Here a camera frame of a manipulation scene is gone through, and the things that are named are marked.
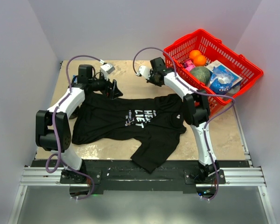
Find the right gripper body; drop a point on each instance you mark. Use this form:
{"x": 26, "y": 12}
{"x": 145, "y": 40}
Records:
{"x": 152, "y": 79}

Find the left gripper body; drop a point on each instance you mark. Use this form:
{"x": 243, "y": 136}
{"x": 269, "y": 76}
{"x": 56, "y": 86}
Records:
{"x": 108, "y": 90}

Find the black printed t-shirt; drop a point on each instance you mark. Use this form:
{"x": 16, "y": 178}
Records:
{"x": 156, "y": 122}

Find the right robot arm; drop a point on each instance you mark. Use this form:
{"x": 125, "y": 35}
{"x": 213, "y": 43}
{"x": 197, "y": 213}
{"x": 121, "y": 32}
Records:
{"x": 195, "y": 109}

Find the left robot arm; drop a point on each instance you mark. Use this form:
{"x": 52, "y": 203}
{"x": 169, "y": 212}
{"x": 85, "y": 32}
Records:
{"x": 52, "y": 125}

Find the blue candy packet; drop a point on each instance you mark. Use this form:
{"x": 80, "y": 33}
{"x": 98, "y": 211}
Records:
{"x": 74, "y": 80}

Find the pink be you box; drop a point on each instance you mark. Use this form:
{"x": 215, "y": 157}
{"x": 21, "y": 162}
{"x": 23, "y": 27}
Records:
{"x": 188, "y": 65}

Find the upper orange fruit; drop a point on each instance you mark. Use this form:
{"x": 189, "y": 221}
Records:
{"x": 193, "y": 54}

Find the orange fruit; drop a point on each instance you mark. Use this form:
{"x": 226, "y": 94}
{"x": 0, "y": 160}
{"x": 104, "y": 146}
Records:
{"x": 199, "y": 60}
{"x": 193, "y": 54}

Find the dark cup white lid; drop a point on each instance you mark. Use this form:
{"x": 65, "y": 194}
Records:
{"x": 73, "y": 115}

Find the green netted melon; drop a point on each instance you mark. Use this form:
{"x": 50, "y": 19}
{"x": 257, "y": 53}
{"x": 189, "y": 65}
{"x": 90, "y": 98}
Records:
{"x": 201, "y": 73}

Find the lower orange fruit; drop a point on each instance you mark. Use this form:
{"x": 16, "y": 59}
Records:
{"x": 199, "y": 60}

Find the red plastic shopping basket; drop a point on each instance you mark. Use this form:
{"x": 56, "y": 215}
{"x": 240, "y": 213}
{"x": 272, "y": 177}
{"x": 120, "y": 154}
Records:
{"x": 213, "y": 49}

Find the blue plastic package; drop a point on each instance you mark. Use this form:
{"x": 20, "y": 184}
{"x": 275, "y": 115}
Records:
{"x": 220, "y": 83}

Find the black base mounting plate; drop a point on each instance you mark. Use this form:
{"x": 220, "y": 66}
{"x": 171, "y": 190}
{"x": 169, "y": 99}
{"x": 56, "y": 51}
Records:
{"x": 127, "y": 176}

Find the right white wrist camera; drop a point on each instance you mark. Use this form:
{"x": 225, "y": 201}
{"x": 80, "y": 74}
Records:
{"x": 143, "y": 71}

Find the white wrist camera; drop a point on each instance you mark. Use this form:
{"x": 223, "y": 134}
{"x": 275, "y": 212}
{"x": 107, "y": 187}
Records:
{"x": 143, "y": 71}
{"x": 107, "y": 69}

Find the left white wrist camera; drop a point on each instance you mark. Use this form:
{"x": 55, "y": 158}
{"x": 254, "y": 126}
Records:
{"x": 107, "y": 69}

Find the aluminium rail frame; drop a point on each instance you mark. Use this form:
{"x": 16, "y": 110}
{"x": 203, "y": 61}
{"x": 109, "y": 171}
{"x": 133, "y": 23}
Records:
{"x": 126, "y": 194}

